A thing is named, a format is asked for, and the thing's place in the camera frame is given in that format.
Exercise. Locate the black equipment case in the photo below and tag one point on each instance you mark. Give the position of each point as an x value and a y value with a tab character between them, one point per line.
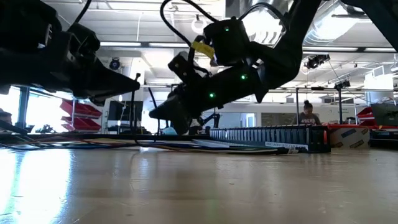
385	115

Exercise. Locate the black monitor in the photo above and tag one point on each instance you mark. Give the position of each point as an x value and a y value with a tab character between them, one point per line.
119	110

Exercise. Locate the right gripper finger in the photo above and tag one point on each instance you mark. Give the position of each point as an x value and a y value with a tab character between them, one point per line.
185	126
169	110

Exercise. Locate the red bin rack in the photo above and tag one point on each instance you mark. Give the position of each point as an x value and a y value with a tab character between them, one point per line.
81	109

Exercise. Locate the black aluminium table frame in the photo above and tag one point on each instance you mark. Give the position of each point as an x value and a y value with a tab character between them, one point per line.
93	136

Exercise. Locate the black overhead camera rig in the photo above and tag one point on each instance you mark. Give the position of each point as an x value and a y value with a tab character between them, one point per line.
315	61

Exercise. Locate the background black robot arms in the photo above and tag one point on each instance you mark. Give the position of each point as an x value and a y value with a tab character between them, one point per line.
214	118

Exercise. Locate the long ceiling light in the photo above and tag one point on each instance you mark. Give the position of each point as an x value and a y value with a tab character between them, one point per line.
342	49
124	44

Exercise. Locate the round pendant lamp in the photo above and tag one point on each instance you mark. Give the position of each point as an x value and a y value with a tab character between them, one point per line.
197	26

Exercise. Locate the silver ventilation duct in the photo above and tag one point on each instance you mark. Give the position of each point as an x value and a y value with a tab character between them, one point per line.
326	28

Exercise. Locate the cardboard box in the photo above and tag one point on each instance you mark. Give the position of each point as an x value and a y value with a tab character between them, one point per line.
348	138

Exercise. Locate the black ceiling spotlight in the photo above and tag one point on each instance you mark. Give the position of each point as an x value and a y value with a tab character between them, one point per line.
114	63

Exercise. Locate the blue window post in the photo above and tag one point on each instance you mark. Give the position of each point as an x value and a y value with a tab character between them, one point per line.
23	107

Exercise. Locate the black zip tie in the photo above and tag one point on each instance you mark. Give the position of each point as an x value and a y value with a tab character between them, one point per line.
155	105

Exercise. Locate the thin metal pole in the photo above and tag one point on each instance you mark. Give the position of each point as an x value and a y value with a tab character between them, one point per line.
297	105

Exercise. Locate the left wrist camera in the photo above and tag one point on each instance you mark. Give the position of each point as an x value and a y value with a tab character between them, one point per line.
84	40

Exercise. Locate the red workbench top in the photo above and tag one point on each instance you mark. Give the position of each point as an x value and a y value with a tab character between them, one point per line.
357	126

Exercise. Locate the white hanging board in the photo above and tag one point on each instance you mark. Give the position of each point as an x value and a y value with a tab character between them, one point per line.
377	81

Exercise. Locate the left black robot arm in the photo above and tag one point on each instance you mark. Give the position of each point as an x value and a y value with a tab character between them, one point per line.
21	25

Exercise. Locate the black camera stand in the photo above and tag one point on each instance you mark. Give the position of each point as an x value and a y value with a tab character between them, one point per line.
340	102

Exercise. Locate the person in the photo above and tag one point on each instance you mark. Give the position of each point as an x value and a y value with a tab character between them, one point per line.
308	118

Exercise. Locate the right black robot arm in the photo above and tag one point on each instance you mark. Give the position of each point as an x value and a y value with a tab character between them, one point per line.
289	46

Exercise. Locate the red storage bins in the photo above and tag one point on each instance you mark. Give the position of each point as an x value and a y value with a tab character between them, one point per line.
365	115

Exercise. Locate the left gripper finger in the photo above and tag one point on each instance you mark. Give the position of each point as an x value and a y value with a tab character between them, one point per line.
93	99
112	81

